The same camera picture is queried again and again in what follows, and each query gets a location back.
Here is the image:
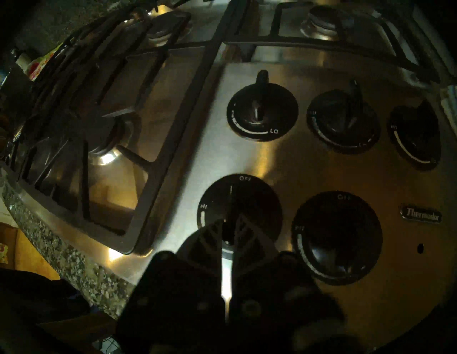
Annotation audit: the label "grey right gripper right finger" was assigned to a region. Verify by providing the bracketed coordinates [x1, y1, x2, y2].
[228, 213, 344, 354]

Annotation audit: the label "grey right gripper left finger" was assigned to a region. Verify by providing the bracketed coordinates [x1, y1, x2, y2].
[116, 218, 227, 354]

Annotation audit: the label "large black stove knob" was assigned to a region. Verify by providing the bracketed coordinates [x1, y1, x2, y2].
[291, 191, 383, 286]
[196, 174, 283, 250]

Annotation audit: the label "small black stove knob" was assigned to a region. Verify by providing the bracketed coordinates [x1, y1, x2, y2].
[227, 70, 299, 142]
[387, 100, 441, 171]
[306, 79, 381, 155]

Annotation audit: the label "dark blue cloth cover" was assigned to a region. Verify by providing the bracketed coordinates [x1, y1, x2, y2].
[0, 268, 118, 354]

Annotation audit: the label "stainless steel gas cooktop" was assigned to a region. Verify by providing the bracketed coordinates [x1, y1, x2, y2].
[7, 0, 457, 350]

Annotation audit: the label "wooden base cabinets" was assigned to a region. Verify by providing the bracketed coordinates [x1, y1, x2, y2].
[0, 221, 61, 282]

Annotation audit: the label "wide black cast iron grate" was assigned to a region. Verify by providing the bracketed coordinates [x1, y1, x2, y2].
[16, 0, 250, 254]

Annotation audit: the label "narrow black cast iron grate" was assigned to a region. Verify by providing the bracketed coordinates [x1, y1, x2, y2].
[225, 0, 441, 84]

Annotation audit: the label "striped blue yellow dish towel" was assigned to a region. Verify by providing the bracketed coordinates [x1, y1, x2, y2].
[441, 85, 457, 136]

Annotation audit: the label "floral printed cloth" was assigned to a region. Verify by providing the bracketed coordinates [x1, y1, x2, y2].
[27, 45, 63, 81]

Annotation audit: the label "small black capped gas burner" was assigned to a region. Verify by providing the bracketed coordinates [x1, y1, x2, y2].
[300, 5, 354, 40]

